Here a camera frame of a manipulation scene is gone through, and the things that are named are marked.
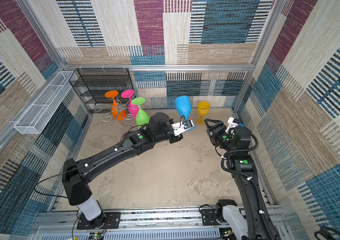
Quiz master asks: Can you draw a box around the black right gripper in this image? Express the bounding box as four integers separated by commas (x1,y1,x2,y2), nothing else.
204,118,236,154

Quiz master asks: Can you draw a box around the yellow plastic wine glass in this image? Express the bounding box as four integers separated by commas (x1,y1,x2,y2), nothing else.
197,101,211,125

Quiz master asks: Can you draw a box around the blue plastic wine glass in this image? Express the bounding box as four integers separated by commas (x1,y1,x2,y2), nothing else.
175,96,196,131

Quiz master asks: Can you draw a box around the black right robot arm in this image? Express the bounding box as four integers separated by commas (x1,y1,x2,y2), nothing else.
204,118,280,240

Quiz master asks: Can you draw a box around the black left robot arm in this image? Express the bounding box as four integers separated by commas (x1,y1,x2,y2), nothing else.
62,113,195,228

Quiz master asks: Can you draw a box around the green plastic wine glass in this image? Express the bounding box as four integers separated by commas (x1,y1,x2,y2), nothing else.
132,97,150,126

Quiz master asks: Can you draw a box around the pink plastic wine glass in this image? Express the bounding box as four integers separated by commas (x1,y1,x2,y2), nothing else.
121,90,139,119

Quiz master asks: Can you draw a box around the orange plastic wine glass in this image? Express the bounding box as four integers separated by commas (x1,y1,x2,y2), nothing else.
105,90,127,121

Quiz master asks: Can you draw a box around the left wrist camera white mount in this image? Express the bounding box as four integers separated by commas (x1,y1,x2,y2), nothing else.
171,120,195,136

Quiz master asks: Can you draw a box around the chrome wire wine glass rack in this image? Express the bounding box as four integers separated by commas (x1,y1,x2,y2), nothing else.
93,101,138,136

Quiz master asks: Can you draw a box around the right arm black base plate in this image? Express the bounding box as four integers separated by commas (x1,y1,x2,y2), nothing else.
199,208,227,226

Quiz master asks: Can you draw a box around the black wire shelf rack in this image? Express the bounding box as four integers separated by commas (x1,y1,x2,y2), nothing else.
69,68,133,113

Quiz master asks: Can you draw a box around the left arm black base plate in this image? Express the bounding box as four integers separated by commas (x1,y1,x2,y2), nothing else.
76,212,121,230

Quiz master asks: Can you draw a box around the aluminium front rail frame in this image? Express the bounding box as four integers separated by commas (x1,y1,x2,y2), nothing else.
28,205,294,240

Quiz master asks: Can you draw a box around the white wire mesh basket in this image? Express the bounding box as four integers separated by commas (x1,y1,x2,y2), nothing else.
14,71,73,135

